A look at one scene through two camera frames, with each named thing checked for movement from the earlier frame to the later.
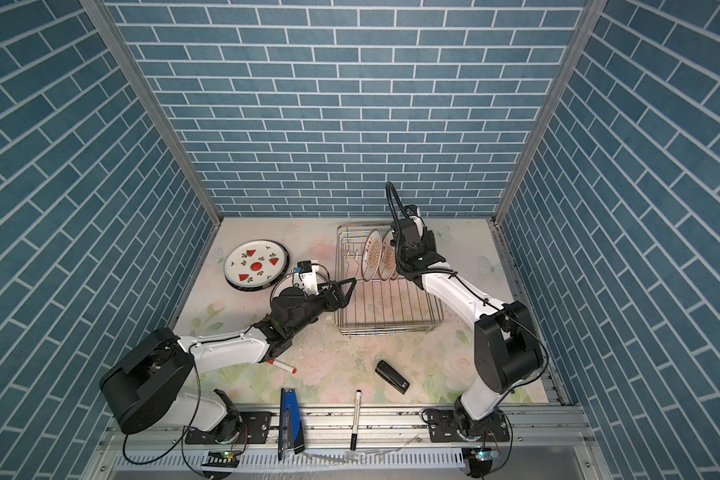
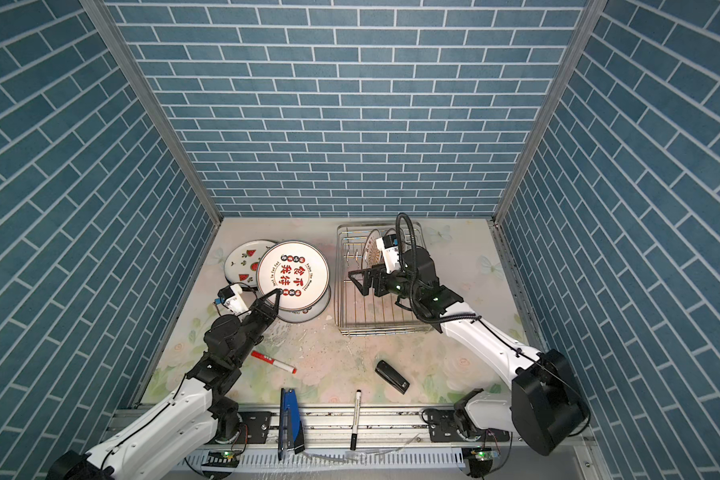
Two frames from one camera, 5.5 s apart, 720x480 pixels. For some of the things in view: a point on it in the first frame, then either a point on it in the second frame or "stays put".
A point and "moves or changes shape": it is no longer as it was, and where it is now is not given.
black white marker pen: x=353 y=444 stays put
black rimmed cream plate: x=256 y=289 to x=243 y=259
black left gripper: x=340 y=302 to x=267 y=315
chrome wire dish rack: x=382 y=300 stays put
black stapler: x=392 y=377 stays put
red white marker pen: x=283 y=366 stays put
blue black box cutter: x=291 y=437 stays put
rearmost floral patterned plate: x=289 y=282 moves or changes shape
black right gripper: x=431 y=244 to x=371 y=273
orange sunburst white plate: x=371 y=255 stays put
